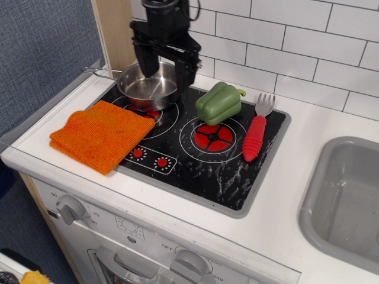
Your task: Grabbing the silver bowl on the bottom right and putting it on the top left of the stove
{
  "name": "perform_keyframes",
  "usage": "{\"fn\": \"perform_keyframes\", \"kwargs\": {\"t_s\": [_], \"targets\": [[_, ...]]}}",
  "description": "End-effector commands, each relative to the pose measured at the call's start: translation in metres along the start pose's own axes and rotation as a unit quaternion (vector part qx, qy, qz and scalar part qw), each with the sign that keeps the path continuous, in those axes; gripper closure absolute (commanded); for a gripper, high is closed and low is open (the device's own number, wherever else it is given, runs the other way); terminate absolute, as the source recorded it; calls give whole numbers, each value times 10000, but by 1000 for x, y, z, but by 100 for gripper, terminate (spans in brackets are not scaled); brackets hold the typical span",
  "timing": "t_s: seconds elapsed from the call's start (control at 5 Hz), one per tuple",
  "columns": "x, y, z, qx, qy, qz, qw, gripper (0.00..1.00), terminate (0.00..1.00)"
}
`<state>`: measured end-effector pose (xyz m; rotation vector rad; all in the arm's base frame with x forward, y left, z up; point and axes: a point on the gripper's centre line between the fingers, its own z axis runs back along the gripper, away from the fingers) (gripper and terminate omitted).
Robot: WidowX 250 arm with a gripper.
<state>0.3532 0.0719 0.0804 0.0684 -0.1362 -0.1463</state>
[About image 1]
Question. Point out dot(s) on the wooden side post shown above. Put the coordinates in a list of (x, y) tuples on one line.
[(113, 20)]

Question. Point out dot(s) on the fork with red handle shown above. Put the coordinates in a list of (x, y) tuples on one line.
[(253, 140)]

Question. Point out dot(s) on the folded orange cloth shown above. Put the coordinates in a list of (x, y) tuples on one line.
[(101, 136)]

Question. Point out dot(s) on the silver oven door handle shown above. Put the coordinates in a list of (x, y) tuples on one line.
[(119, 273)]

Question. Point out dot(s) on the grey sink basin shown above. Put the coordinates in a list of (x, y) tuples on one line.
[(339, 215)]

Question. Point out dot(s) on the black toy stove top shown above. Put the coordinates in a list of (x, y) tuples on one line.
[(201, 163)]

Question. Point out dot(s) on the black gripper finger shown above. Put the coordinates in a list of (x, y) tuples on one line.
[(185, 72), (147, 59)]

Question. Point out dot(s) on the stainless steel pot with handle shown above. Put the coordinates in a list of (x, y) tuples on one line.
[(155, 93)]

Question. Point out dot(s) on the grey timer knob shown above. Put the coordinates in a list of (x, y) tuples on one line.
[(70, 209)]

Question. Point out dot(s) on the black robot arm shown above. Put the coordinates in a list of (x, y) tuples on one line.
[(163, 3)]

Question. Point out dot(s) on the grey oven knob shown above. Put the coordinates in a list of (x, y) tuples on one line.
[(189, 266)]

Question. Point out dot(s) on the yellow object at bottom left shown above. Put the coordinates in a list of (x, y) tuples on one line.
[(34, 277)]

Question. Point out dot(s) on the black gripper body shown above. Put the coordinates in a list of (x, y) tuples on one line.
[(166, 30)]

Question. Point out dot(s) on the green toy bell pepper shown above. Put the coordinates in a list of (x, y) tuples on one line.
[(221, 102)]

